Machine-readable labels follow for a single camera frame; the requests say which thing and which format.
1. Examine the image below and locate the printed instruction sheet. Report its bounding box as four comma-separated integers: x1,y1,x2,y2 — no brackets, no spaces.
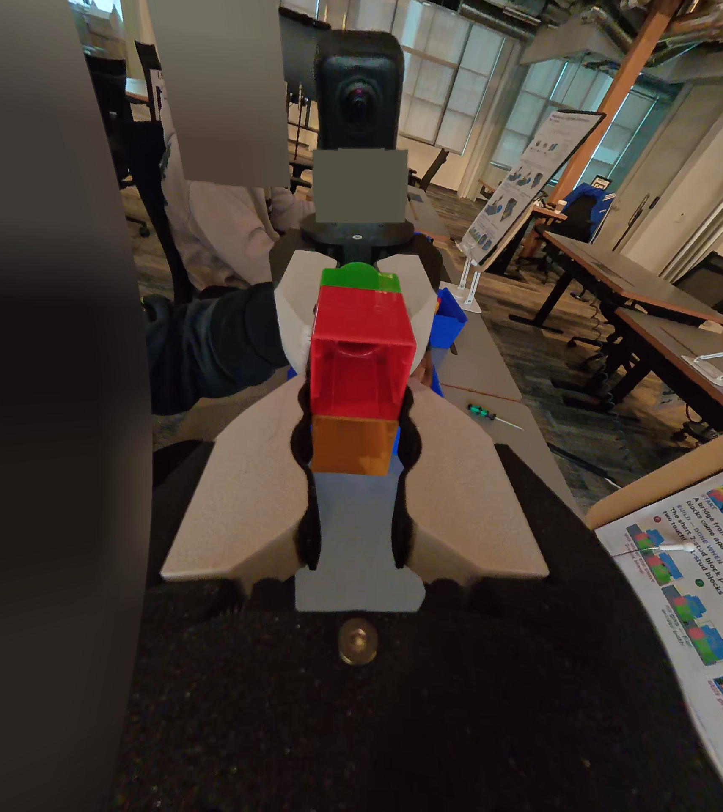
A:
597,447,723,812

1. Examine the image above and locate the yellow mega block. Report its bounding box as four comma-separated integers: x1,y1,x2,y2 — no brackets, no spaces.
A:
310,415,401,478

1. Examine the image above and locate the chair with blue jacket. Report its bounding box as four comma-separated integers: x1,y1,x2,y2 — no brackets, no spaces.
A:
562,182,619,244

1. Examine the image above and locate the green-handled screwdriver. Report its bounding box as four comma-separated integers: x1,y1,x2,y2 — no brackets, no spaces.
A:
466,401,525,431

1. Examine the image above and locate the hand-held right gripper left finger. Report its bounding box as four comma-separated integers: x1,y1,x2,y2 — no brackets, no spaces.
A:
161,379,320,584

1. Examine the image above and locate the blue bin with white label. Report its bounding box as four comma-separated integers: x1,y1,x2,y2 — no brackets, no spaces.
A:
428,285,469,397

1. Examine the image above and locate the wooden background desk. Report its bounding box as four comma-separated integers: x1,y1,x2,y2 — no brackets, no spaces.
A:
539,229,723,350
613,305,723,439

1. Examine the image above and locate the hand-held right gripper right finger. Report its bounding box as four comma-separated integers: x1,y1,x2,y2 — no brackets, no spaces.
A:
393,379,550,584

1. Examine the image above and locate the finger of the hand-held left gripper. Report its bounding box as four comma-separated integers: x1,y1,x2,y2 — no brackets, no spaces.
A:
272,250,328,371
379,250,442,385

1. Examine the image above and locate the green two-stud mega block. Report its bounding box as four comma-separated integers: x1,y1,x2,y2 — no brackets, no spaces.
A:
319,262,404,296

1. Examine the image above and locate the red single-stud mega block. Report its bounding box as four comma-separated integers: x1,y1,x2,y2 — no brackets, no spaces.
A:
310,288,417,422

